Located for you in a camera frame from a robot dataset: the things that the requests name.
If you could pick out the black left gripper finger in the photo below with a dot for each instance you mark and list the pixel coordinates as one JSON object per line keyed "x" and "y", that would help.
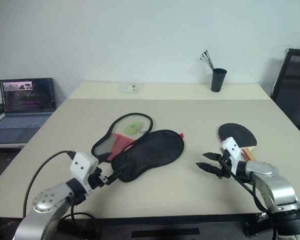
{"x": 117, "y": 173}
{"x": 105, "y": 156}

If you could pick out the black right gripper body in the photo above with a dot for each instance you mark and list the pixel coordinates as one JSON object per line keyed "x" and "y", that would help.
{"x": 223, "y": 167}

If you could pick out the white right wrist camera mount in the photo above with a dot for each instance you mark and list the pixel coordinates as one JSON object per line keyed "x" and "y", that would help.
{"x": 231, "y": 147}

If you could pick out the black table tennis paddle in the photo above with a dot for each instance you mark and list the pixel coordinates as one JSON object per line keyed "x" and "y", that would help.
{"x": 236, "y": 131}

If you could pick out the black plastic cup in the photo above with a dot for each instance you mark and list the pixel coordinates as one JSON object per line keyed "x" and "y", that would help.
{"x": 218, "y": 80}

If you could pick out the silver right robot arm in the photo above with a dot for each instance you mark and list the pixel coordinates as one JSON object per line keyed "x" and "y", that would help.
{"x": 277, "y": 185}

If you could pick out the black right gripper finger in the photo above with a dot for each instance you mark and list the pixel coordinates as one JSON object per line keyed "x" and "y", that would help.
{"x": 210, "y": 168}
{"x": 212, "y": 156}

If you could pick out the green zipper pull charm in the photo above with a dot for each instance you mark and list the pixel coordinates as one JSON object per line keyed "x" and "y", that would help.
{"x": 133, "y": 126}

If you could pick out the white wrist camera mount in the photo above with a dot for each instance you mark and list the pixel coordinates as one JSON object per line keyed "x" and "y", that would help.
{"x": 81, "y": 166}
{"x": 231, "y": 147}

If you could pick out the black mesh office chair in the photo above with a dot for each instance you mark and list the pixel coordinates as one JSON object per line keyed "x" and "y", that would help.
{"x": 295, "y": 85}

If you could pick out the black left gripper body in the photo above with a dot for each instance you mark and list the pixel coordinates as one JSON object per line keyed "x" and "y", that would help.
{"x": 96, "y": 178}

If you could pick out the clear plastic container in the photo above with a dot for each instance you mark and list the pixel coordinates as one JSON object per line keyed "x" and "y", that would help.
{"x": 127, "y": 89}

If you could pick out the black red paddle case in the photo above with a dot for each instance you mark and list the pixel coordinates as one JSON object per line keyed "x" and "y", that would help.
{"x": 155, "y": 152}

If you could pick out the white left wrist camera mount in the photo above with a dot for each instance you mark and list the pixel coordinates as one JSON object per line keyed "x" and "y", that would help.
{"x": 81, "y": 166}

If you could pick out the grey open laptop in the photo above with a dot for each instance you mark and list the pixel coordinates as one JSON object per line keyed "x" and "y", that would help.
{"x": 25, "y": 97}

